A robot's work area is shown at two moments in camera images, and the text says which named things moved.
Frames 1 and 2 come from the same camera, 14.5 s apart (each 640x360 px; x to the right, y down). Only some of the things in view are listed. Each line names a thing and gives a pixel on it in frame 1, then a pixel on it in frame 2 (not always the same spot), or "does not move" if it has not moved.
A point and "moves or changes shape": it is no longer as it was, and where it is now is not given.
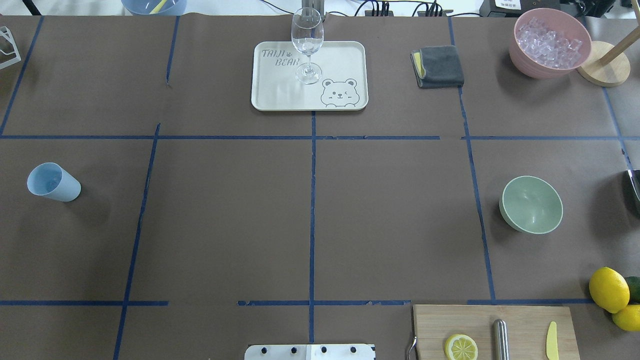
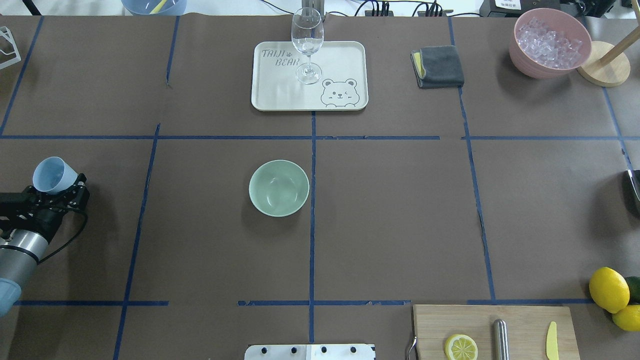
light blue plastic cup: x=52 y=180 moves or changes shape
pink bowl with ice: x=549 y=43 does not move
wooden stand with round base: x=607 y=65 does not move
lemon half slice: x=460 y=347 does not move
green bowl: x=530 y=204 to x=279 y=188
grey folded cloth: x=438 y=66 does not move
